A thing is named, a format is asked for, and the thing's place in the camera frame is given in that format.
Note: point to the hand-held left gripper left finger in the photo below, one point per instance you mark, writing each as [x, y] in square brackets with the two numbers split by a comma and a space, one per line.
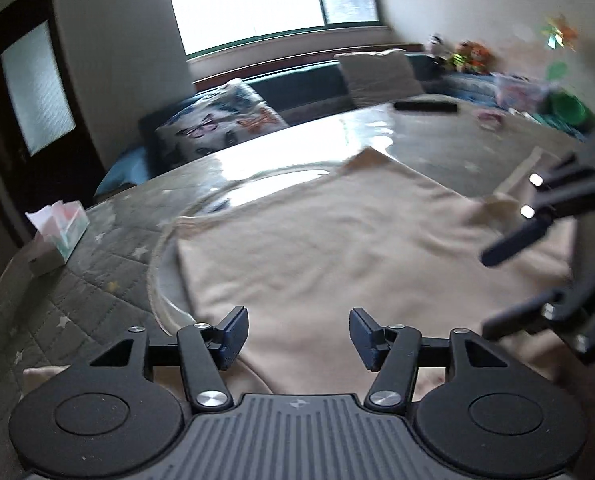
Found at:
[235, 332]

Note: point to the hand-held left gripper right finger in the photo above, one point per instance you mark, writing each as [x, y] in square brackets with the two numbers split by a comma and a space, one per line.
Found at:
[363, 335]

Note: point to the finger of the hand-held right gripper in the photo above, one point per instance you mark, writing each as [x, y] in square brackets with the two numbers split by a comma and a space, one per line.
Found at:
[512, 242]
[520, 316]

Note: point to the beige cloth garment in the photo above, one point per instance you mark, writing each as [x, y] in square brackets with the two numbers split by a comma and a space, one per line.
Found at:
[337, 240]

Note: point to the round glass turntable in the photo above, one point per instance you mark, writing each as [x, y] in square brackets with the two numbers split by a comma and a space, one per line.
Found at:
[170, 290]

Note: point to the small pink item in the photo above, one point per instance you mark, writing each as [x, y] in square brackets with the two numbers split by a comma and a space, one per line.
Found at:
[490, 119]

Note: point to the green plastic bowl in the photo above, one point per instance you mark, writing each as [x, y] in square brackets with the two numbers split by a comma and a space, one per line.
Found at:
[570, 107]

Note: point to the clear plastic container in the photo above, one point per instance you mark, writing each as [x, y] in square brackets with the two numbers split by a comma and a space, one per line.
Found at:
[520, 90]

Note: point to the long black remote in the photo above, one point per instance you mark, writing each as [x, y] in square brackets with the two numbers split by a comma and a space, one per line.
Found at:
[425, 106]

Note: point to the green round disc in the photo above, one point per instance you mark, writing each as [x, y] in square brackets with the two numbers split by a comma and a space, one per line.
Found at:
[557, 71]

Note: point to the pile of plush toys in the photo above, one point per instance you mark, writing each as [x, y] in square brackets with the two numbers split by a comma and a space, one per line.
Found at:
[462, 57]

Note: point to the tissue box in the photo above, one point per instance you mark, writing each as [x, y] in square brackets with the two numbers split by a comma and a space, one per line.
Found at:
[57, 232]

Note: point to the beige cushion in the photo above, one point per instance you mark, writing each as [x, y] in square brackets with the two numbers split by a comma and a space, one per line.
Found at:
[380, 77]

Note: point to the butterfly print pillow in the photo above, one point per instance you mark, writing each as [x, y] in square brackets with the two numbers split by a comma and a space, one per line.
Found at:
[212, 120]

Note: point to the colourful pinwheel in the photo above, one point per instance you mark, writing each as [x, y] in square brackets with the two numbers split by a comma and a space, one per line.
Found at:
[560, 32]

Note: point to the teal sofa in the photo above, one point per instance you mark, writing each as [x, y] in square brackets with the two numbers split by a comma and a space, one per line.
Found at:
[297, 87]

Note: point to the dark wooden door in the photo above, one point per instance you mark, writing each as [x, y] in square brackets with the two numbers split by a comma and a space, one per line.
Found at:
[32, 110]

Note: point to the window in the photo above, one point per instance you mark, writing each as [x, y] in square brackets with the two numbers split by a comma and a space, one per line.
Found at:
[257, 0]

